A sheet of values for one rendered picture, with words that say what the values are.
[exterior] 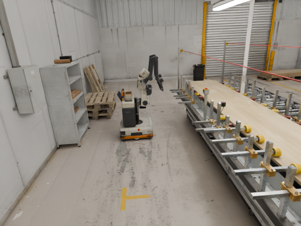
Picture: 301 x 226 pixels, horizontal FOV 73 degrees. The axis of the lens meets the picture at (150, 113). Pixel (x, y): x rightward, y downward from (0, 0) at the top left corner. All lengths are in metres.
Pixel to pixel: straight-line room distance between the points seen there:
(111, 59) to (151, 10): 2.79
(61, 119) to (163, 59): 6.93
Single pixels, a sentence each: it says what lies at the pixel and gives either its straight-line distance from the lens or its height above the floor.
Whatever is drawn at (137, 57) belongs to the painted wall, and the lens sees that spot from 10.03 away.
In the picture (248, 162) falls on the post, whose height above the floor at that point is 0.83.
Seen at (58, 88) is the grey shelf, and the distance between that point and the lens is 3.97.
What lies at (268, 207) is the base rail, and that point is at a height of 0.70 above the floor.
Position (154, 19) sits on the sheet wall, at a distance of 10.06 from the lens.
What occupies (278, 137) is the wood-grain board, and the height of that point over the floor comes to 0.90.
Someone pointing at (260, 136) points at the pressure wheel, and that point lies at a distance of 2.32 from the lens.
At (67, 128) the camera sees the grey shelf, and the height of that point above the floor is 0.41.
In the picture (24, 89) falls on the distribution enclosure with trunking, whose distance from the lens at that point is 3.16.
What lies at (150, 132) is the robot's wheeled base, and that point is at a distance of 4.14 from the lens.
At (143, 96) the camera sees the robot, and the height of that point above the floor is 0.87.
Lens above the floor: 1.94
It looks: 20 degrees down
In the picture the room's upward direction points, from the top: 3 degrees counter-clockwise
